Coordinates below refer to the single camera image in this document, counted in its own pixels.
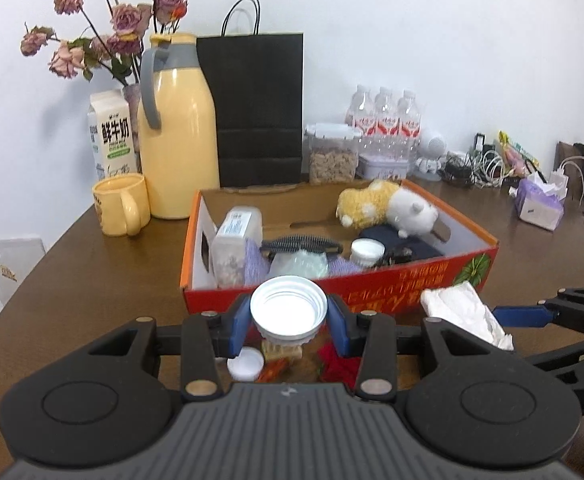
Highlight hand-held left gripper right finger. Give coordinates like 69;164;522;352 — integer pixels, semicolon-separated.
326;294;523;402

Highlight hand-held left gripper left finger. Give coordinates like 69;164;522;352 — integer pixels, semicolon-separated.
79;294;253;402

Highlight small white cap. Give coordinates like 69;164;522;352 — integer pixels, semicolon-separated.
227;346;265;382

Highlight large white bottle cap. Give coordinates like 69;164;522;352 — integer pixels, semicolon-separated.
249;276;329;346

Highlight purple woven pouch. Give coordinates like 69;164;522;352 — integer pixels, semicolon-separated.
244;237;365;287

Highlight clear plastic box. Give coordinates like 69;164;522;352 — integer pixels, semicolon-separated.
210;206;264;288

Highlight white round puck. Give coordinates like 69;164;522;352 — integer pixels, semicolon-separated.
349;238;386;267

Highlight black hair comb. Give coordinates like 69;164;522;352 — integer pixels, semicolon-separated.
260;233;344;261

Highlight black USB cable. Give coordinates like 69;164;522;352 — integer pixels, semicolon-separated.
378;246;418;267

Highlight navy zip pouch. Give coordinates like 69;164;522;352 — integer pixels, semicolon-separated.
359;224;445;267

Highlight red cardboard box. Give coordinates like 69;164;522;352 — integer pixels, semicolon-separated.
179;178;499;316

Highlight white and tan plush sheep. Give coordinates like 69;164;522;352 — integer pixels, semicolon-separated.
336;180;440;238

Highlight purple tissue pack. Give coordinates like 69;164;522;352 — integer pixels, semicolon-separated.
514;172;565;231

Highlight colourful snack packet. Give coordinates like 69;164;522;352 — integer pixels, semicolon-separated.
497;131;540;178

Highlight lavender tin box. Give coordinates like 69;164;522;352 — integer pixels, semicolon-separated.
357;152;410;181

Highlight clear food container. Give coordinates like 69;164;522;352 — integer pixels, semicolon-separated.
304;122;362;184

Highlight yellow mug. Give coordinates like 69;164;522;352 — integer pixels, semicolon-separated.
92;173;151;237

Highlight white robot speaker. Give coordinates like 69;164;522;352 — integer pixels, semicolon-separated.
414;129;448;182

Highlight yellow thermos jug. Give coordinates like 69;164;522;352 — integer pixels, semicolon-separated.
138;32;221;220

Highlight clear water bottle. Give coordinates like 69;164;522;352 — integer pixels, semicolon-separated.
344;85;377;158
373;86;399;158
396;90;423;161

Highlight black paper bag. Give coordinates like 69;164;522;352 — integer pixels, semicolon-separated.
196;0;304;188

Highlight white milk carton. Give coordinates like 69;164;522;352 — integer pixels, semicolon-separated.
88;89;140;181

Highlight white booklet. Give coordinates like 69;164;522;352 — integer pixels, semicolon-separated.
0;237;46;308

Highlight glass vase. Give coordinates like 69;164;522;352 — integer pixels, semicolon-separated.
122;83;144;173

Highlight dried pink roses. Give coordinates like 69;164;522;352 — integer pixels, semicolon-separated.
20;0;189;86

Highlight white charger with cable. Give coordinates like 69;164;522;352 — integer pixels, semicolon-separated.
549;156;584;206

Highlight white cable tangle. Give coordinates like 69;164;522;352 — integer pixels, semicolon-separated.
472;152;510;188

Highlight black cable tangle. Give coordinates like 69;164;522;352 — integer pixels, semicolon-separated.
442;152;475;188

